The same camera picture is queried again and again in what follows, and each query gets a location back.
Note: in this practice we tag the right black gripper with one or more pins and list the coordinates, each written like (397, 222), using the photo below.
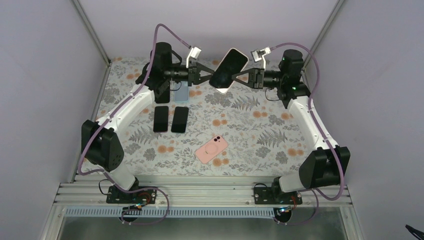
(255, 78)

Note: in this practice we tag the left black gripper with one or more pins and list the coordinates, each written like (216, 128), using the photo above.
(192, 73)

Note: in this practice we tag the black smartphone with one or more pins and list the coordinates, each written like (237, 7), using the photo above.
(228, 69)
(180, 119)
(161, 119)

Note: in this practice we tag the light blue phone case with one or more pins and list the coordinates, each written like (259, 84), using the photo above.
(182, 92)

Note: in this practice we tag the black phone case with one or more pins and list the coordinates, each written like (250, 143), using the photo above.
(164, 97)

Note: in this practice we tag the pink phone case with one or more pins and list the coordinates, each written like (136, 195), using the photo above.
(211, 149)

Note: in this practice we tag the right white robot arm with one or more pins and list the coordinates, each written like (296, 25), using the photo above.
(327, 162)

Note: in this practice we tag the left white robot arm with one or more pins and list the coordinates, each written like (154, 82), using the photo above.
(101, 148)

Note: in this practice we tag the floral patterned table mat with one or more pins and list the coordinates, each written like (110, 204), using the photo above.
(263, 138)

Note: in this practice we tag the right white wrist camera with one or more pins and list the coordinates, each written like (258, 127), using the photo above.
(258, 55)

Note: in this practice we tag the aluminium corner frame post left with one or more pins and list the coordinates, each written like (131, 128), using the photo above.
(91, 31)

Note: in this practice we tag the aluminium corner frame post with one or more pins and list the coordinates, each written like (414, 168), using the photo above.
(327, 24)
(91, 31)

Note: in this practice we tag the aluminium corner frame post right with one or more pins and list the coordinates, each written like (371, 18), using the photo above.
(327, 24)

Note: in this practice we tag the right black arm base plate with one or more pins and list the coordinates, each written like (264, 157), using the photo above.
(272, 195)

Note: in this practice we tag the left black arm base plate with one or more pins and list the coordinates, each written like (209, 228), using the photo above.
(116, 196)

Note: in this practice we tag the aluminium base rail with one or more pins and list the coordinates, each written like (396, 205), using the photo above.
(182, 191)

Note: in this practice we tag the grey slotted cable duct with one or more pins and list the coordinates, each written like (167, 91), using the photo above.
(177, 212)

